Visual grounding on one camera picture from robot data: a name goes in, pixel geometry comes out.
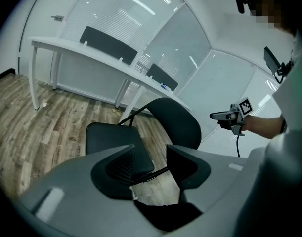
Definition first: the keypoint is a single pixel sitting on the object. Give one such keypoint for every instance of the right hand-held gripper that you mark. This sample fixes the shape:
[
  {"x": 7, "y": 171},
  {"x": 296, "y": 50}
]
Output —
[{"x": 244, "y": 107}]

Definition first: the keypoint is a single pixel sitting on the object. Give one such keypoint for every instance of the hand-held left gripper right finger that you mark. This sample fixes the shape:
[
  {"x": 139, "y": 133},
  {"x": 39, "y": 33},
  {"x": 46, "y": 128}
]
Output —
[{"x": 220, "y": 179}]

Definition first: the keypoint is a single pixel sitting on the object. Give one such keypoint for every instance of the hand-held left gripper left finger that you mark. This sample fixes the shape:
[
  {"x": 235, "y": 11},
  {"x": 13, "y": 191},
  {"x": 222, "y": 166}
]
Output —
[{"x": 74, "y": 181}]

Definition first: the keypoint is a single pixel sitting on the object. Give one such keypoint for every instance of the black folding chair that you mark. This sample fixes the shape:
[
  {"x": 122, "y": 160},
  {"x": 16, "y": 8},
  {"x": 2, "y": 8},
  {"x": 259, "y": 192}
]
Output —
[{"x": 175, "y": 122}]

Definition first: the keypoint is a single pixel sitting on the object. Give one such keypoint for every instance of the person's right forearm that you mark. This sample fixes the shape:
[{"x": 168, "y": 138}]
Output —
[{"x": 262, "y": 126}]

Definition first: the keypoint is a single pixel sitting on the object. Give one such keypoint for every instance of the blue and white tube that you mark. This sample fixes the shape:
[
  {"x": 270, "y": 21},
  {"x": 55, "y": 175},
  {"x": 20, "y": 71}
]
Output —
[{"x": 164, "y": 85}]

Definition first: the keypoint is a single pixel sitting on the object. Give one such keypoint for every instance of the short black desk divider panel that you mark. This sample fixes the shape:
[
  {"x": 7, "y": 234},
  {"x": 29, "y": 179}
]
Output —
[{"x": 163, "y": 76}]

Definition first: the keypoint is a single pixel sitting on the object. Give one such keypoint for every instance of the black chest-mounted monitor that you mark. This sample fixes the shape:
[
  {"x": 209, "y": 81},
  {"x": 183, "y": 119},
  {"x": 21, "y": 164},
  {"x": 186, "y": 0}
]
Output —
[{"x": 270, "y": 59}]

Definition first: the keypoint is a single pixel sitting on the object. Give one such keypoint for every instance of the small white floor scrap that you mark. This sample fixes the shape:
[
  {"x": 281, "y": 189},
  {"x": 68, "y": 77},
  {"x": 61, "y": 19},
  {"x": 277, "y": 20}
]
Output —
[{"x": 43, "y": 105}]

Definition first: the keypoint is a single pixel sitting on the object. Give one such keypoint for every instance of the small brown floor debris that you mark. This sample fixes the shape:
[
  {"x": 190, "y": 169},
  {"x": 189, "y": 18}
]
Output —
[{"x": 116, "y": 110}]

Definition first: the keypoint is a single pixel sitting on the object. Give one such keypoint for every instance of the person's head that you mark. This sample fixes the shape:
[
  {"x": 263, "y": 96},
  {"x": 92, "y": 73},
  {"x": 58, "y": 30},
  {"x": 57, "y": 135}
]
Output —
[{"x": 264, "y": 6}]

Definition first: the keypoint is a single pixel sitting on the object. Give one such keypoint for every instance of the long white desk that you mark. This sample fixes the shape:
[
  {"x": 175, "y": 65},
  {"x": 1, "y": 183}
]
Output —
[{"x": 91, "y": 54}]

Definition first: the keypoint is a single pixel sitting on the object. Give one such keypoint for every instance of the long black desk divider panel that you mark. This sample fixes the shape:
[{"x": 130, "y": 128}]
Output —
[{"x": 108, "y": 44}]

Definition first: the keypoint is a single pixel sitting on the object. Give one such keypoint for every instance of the black head-mounted camera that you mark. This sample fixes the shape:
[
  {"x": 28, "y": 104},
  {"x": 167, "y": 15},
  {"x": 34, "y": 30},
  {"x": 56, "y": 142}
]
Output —
[{"x": 239, "y": 2}]

